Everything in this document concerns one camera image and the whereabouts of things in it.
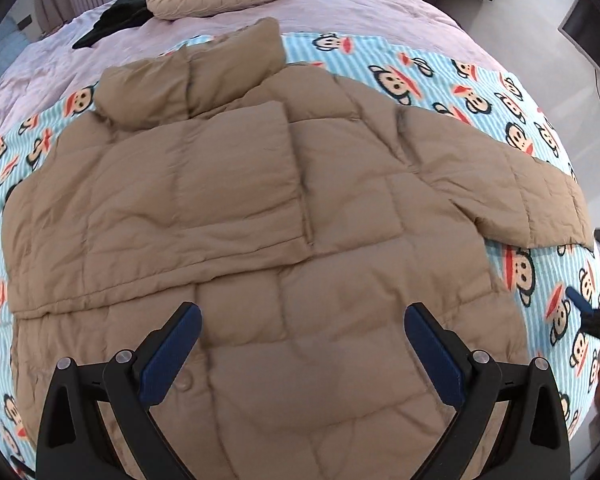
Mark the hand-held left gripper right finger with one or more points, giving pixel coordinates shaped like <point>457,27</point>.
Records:
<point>432,355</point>

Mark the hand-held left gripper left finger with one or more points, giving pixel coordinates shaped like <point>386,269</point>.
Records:
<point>172,355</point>

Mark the tan puffer jacket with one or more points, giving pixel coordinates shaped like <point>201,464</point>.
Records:
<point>290,220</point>

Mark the dark flat screen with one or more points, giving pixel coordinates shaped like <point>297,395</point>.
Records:
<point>580,20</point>

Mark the monkey print striped blanket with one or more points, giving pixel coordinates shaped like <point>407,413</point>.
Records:
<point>405,80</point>

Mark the lavender bedspread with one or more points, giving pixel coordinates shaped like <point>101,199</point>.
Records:
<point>360,5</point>

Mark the dark green cloth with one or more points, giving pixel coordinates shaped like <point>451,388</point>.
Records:
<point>120,15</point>

